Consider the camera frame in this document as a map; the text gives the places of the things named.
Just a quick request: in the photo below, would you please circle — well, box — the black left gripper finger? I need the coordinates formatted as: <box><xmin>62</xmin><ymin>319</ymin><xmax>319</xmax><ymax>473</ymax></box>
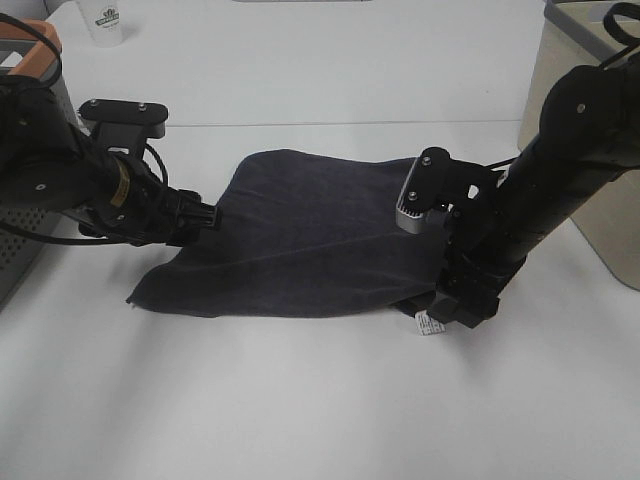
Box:
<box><xmin>172</xmin><ymin>192</ymin><xmax>221</xmax><ymax>240</ymax></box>

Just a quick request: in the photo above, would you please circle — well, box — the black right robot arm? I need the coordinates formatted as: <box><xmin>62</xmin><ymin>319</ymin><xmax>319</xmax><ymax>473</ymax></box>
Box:
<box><xmin>426</xmin><ymin>42</ymin><xmax>639</xmax><ymax>328</ymax></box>

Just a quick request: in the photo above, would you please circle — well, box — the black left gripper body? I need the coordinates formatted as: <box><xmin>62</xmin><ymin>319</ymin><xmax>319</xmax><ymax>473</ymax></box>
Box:
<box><xmin>74</xmin><ymin>149</ymin><xmax>200</xmax><ymax>247</ymax></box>

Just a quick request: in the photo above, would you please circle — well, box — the beige bin grey rim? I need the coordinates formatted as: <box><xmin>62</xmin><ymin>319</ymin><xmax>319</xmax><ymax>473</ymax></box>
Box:
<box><xmin>516</xmin><ymin>0</ymin><xmax>640</xmax><ymax>292</ymax></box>

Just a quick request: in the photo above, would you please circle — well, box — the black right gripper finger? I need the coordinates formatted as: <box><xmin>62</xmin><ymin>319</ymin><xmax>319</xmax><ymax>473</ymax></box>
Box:
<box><xmin>428</xmin><ymin>297</ymin><xmax>500</xmax><ymax>329</ymax></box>

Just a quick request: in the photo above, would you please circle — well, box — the dark navy towel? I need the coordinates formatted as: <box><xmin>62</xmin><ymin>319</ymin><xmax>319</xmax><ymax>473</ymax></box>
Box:
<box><xmin>129</xmin><ymin>150</ymin><xmax>447</xmax><ymax>318</ymax></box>

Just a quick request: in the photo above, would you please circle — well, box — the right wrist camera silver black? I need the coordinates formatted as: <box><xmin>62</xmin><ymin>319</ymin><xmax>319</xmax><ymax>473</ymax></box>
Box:
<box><xmin>396</xmin><ymin>147</ymin><xmax>503</xmax><ymax>234</ymax></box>

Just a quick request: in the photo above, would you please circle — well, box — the grey perforated basket orange rim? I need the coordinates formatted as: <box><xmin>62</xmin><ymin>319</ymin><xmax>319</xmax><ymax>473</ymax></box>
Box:
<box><xmin>0</xmin><ymin>18</ymin><xmax>84</xmax><ymax>314</ymax></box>

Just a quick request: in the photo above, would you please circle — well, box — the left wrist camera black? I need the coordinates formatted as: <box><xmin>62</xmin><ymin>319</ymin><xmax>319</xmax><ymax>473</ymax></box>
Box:
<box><xmin>79</xmin><ymin>99</ymin><xmax>169</xmax><ymax>158</ymax></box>

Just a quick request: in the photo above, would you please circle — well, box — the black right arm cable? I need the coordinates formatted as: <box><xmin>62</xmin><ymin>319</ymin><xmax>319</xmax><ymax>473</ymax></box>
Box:
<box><xmin>592</xmin><ymin>2</ymin><xmax>640</xmax><ymax>71</ymax></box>

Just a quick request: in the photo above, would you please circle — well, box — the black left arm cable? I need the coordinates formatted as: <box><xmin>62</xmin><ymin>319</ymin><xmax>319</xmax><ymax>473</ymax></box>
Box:
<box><xmin>0</xmin><ymin>12</ymin><xmax>66</xmax><ymax>91</ymax></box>

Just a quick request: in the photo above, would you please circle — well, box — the white paper cup green logo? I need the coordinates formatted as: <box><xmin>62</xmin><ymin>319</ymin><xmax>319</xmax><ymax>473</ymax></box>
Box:
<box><xmin>76</xmin><ymin>0</ymin><xmax>123</xmax><ymax>48</ymax></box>

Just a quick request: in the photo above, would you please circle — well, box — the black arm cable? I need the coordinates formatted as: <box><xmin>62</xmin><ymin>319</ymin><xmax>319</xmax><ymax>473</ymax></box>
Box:
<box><xmin>0</xmin><ymin>12</ymin><xmax>66</xmax><ymax>91</ymax></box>
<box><xmin>592</xmin><ymin>2</ymin><xmax>640</xmax><ymax>71</ymax></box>

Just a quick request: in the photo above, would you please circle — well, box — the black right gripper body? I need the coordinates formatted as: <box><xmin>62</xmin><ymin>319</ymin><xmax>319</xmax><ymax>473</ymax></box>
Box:
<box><xmin>429</xmin><ymin>199</ymin><xmax>528</xmax><ymax>307</ymax></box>

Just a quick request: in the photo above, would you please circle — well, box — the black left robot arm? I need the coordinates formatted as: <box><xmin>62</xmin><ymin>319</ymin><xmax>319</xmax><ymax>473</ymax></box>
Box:
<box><xmin>1</xmin><ymin>75</ymin><xmax>222</xmax><ymax>247</ymax></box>

